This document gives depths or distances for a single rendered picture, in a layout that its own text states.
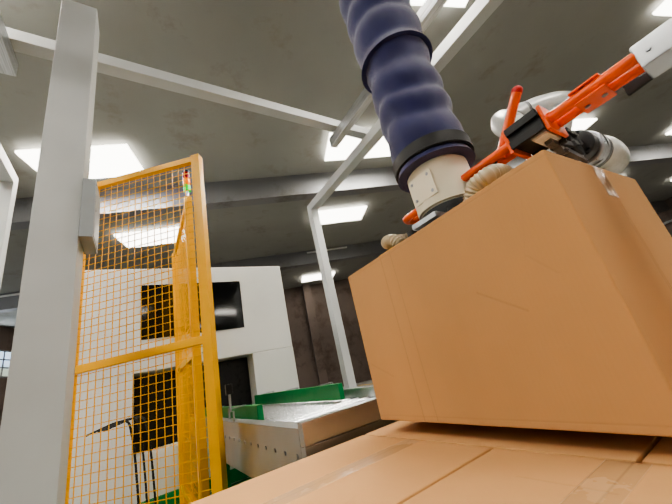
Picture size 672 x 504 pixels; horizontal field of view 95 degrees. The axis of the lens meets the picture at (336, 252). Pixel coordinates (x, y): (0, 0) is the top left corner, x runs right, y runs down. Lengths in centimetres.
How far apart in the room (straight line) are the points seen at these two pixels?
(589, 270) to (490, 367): 23
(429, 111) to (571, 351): 66
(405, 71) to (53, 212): 152
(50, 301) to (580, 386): 164
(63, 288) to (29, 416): 46
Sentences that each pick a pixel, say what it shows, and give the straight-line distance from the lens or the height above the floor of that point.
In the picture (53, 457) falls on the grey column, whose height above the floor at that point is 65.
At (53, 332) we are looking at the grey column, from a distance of 161.
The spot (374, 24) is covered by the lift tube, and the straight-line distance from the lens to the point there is 120.
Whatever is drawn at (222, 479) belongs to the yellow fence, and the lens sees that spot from 169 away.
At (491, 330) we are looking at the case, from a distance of 63.
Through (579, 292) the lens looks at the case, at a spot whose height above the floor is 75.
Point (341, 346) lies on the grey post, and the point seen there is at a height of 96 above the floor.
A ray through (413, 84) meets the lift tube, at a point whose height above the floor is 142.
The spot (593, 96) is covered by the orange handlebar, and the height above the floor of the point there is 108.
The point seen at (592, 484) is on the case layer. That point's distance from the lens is 53.
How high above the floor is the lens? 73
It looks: 20 degrees up
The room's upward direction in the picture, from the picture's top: 13 degrees counter-clockwise
